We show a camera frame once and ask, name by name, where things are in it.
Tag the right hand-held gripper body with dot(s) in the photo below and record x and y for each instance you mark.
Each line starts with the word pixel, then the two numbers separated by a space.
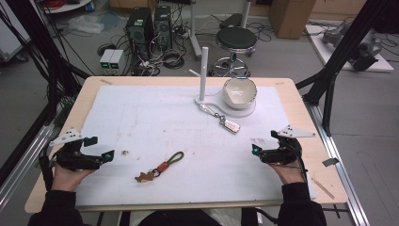
pixel 284 153

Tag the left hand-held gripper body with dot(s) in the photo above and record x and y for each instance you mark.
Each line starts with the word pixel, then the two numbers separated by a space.
pixel 78 161

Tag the white stand with pole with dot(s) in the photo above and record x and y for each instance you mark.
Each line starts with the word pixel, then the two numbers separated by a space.
pixel 204 72

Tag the person's right hand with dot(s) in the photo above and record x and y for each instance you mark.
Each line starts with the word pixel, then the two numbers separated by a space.
pixel 291 174

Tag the person's left hand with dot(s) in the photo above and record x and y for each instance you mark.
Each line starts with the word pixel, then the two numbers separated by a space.
pixel 66 180

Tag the grey tape piece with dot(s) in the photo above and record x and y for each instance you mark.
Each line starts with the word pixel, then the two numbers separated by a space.
pixel 330 162

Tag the thin wooden stick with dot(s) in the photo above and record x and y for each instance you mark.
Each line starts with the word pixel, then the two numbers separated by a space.
pixel 323 188

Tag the white bowl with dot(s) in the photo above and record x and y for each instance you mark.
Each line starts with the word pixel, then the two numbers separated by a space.
pixel 240 92

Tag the white foam mat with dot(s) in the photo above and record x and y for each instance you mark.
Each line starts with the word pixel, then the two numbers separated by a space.
pixel 188 150

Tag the black tape cross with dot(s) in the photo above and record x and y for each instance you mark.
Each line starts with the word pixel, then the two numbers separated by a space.
pixel 335 211

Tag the grey bench power supply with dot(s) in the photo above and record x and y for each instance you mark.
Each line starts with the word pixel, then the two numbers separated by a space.
pixel 116 60
pixel 106 59

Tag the person's lap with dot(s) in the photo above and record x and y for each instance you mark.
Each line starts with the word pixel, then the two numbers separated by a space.
pixel 185 218

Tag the black round stool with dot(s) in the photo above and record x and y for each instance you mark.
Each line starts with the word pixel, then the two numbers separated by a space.
pixel 236 37

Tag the clear plastic bag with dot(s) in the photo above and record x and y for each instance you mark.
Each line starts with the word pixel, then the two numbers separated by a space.
pixel 86 24

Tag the white board with grey device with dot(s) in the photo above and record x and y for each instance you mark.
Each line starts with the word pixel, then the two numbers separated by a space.
pixel 354 47

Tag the brown cardboard box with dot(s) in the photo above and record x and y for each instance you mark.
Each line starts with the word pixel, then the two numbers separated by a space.
pixel 290 17

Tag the large black computer tower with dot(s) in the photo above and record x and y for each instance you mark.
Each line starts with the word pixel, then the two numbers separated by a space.
pixel 139 31

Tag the white metal stand leg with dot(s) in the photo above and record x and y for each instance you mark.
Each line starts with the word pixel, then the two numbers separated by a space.
pixel 195 34

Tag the slim black computer tower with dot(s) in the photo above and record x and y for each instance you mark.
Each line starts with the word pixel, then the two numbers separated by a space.
pixel 163 26

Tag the aluminium rail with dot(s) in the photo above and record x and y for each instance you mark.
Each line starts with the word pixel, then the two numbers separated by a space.
pixel 340 175
pixel 22 163

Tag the black metal frame strut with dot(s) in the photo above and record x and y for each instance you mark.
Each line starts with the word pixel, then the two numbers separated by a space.
pixel 342 53
pixel 44 47

